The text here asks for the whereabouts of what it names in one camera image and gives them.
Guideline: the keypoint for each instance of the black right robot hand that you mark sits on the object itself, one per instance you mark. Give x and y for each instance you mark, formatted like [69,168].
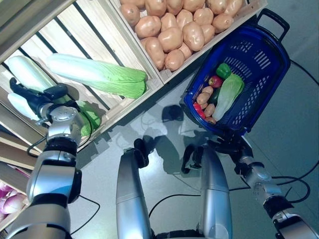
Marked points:
[236,147]

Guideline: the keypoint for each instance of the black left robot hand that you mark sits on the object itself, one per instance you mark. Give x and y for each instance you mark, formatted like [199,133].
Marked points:
[37,98]

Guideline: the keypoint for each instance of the blue plastic shopping basket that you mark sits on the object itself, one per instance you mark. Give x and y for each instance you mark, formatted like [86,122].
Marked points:
[261,74]

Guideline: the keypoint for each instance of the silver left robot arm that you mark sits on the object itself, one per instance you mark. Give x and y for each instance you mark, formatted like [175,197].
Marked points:
[62,119]

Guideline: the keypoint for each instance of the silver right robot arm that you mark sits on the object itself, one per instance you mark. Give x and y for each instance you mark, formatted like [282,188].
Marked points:
[259,176]

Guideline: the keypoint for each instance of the small napa cabbage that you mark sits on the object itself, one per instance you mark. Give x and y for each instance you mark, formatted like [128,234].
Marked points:
[18,105]

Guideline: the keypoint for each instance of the brown potato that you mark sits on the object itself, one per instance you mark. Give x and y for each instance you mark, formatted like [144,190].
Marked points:
[211,120]
[174,59]
[209,110]
[129,12]
[192,5]
[203,16]
[216,5]
[207,90]
[184,17]
[155,6]
[154,49]
[169,21]
[222,22]
[148,26]
[208,32]
[193,36]
[233,7]
[170,38]
[133,2]
[174,5]
[202,98]
[185,51]

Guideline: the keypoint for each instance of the silver right robot leg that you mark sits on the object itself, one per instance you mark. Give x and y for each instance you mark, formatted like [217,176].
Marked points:
[214,189]

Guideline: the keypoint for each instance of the silver robot leg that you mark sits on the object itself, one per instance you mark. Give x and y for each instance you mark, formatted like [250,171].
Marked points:
[214,189]
[129,194]

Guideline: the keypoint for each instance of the red bell pepper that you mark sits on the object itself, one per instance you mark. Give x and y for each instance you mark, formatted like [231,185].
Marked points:
[199,109]

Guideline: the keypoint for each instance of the dark green zucchini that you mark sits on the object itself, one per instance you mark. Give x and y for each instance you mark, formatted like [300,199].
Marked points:
[214,98]

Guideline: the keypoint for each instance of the light wooden display shelf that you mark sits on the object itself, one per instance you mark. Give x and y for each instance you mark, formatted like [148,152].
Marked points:
[10,149]

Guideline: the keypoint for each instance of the red apple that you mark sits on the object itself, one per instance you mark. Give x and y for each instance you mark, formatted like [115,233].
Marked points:
[215,81]

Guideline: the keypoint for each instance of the green bell pepper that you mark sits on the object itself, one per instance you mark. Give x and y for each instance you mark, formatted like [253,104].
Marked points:
[223,71]

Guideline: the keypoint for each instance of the purple onion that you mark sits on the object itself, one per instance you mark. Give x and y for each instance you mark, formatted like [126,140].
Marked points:
[6,186]
[13,203]

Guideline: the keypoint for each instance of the wooden cabbage crate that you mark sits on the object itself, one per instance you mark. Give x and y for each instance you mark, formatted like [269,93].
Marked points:
[129,117]

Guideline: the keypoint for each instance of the wooden potato crate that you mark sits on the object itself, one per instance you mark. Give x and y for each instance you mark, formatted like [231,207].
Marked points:
[194,56]

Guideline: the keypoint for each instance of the silver left robot leg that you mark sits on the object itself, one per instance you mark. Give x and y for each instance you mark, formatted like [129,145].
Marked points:
[129,194]

